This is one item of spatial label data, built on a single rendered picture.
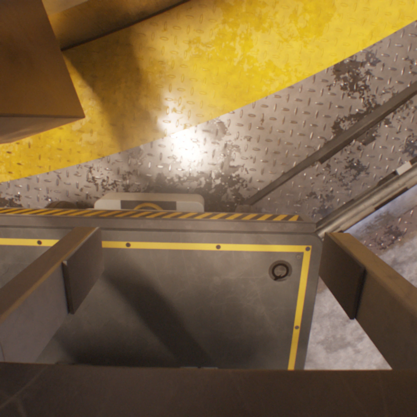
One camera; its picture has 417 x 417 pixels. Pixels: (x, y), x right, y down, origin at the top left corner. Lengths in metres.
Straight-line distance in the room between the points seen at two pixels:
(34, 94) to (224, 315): 0.47
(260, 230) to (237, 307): 0.16
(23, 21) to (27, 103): 0.12
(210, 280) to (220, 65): 0.53
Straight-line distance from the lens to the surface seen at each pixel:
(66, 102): 0.48
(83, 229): 0.17
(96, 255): 0.16
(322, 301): 1.04
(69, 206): 0.83
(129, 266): 0.56
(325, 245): 0.17
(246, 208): 0.73
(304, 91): 0.84
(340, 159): 0.89
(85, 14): 0.75
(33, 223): 0.60
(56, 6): 0.62
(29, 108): 0.39
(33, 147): 0.94
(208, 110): 0.80
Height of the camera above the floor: 0.80
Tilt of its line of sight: 73 degrees down
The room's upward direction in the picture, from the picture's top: 180 degrees clockwise
